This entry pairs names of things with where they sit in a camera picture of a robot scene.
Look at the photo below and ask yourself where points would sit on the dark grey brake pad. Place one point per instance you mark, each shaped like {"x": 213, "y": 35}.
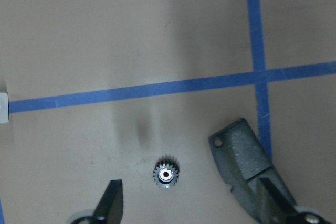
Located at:
{"x": 241, "y": 160}

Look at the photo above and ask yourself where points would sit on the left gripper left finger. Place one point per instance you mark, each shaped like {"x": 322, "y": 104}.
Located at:
{"x": 110, "y": 207}

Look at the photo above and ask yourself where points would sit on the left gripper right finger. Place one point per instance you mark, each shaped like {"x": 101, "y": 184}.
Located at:
{"x": 273, "y": 207}

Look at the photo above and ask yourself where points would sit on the small black bearing gear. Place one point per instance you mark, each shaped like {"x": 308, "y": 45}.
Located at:
{"x": 166, "y": 172}

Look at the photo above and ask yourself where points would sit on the white curved plastic bracket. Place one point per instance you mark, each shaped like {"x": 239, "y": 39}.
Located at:
{"x": 4, "y": 108}

